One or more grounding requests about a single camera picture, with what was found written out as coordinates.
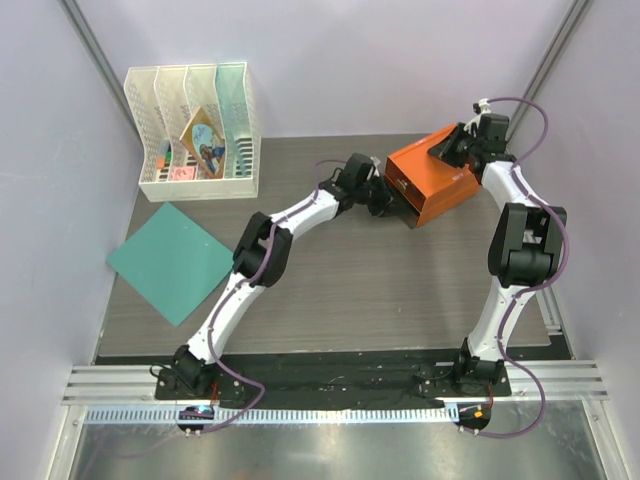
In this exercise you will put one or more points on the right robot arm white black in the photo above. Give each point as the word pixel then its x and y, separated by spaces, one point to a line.
pixel 526 251

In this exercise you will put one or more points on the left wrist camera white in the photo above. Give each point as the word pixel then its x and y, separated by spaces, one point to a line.
pixel 376 172

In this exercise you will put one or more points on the illustrated book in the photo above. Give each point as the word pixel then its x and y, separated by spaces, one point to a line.
pixel 205 143

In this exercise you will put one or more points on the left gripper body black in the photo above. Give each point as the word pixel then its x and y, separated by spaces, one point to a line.
pixel 374 195

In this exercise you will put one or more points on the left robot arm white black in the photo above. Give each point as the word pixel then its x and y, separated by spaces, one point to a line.
pixel 261 257

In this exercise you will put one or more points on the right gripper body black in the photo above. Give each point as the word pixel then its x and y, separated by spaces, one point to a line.
pixel 454 145

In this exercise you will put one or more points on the pink sticky note pad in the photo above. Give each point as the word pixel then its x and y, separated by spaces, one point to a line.
pixel 184 173

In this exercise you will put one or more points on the aluminium rail frame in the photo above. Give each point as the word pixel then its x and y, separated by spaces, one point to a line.
pixel 336 416

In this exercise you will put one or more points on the clear drawer gold knob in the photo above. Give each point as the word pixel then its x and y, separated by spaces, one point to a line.
pixel 406 212

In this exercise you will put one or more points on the teal folder in organizer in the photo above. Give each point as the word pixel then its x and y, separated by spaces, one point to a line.
pixel 229 82

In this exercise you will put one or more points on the orange green markers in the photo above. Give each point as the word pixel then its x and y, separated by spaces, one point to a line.
pixel 164 157

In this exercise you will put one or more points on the white mesh file organizer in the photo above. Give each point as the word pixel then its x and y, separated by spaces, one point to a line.
pixel 162 100

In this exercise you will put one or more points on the orange drawer box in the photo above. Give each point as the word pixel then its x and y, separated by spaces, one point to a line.
pixel 443 186

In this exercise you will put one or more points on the teal cutting mat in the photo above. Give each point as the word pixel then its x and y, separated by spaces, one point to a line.
pixel 172 262

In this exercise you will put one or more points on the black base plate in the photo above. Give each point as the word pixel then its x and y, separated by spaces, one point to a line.
pixel 356 380

